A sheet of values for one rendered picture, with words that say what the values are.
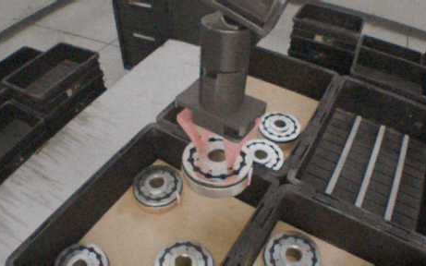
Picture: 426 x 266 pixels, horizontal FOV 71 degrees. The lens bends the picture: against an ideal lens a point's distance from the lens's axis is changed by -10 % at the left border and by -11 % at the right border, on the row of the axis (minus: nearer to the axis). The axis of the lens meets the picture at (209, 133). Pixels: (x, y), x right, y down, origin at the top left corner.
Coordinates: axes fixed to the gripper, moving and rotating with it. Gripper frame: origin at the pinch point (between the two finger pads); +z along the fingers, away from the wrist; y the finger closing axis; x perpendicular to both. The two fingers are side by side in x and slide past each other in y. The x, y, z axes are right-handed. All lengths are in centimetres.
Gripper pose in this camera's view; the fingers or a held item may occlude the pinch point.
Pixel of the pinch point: (216, 153)
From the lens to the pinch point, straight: 47.4
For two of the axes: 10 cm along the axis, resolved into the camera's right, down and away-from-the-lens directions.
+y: -8.3, -3.9, 4.1
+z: -0.5, 7.7, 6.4
